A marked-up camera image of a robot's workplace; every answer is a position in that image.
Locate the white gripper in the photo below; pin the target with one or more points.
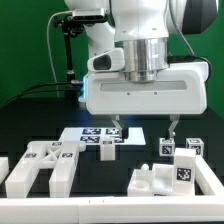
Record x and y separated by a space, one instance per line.
179 89

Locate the white chair seat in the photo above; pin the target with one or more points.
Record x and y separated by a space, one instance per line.
157 181

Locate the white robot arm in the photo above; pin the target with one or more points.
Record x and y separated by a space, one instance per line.
129 69

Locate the white tag sheet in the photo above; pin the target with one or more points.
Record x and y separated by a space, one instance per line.
93 136

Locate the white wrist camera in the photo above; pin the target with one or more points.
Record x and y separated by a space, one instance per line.
112 60

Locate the white chair back frame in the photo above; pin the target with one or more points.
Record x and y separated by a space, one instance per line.
61 157

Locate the white U-shaped fixture wall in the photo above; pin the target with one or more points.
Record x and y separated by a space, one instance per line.
208 208

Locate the black camera stand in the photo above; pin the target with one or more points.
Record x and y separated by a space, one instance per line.
72 27

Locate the grey camera on stand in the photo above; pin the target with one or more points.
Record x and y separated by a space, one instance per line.
88 15

